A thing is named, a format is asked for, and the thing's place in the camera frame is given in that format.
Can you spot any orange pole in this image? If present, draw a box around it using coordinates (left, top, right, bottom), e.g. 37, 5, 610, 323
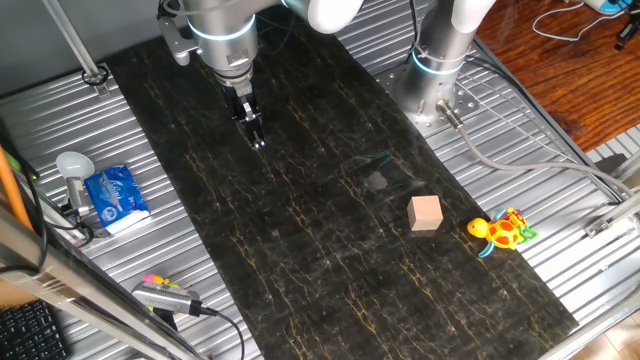
0, 147, 34, 232

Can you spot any aluminium frame beam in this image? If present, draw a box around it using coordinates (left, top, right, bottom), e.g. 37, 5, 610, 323
0, 207, 207, 360

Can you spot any wooden cube block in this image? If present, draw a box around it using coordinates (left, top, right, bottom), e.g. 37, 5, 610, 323
406, 194, 445, 232

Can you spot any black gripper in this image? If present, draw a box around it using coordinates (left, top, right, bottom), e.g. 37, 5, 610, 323
221, 82, 267, 150

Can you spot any grey conduit cable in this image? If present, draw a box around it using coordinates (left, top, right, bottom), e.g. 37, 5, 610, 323
435, 99, 637, 199

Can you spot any blue tissue pack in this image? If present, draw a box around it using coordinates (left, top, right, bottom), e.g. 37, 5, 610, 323
83, 164, 151, 236

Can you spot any aluminium rail bracket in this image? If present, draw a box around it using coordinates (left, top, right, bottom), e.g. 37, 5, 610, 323
583, 192, 640, 239

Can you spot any black base cable bundle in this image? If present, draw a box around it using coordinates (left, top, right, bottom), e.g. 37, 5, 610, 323
408, 0, 422, 54

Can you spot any white thin cable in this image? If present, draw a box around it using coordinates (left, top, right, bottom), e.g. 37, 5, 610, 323
531, 1, 621, 43

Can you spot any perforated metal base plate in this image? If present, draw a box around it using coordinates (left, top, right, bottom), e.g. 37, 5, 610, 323
374, 59, 481, 137

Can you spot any white plastic ladle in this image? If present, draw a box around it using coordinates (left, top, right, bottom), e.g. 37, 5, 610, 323
55, 151, 95, 217

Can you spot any black marble pattern mat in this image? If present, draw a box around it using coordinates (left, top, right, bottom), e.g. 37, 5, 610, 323
106, 19, 580, 360

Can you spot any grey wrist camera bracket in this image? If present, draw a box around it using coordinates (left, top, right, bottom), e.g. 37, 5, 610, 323
158, 17, 202, 67

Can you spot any metal stand pole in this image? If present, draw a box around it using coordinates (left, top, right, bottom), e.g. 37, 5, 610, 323
42, 0, 111, 99

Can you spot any grey camera on mount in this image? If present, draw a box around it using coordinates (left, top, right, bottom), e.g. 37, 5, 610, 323
131, 280, 204, 331

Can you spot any black camera cable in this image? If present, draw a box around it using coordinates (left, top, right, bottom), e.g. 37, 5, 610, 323
199, 306, 247, 360

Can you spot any yellow orange turtle toy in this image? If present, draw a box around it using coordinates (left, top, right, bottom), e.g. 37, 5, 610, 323
466, 206, 539, 259

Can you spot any black keyboard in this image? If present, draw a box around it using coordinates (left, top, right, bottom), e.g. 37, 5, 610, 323
0, 298, 71, 360

